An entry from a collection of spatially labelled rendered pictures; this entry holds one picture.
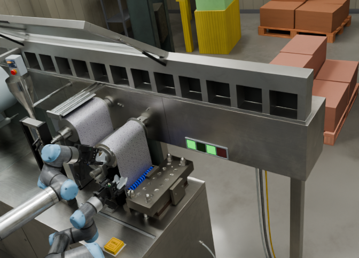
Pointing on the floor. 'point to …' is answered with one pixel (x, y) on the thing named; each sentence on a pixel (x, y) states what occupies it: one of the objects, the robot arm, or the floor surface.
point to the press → (150, 17)
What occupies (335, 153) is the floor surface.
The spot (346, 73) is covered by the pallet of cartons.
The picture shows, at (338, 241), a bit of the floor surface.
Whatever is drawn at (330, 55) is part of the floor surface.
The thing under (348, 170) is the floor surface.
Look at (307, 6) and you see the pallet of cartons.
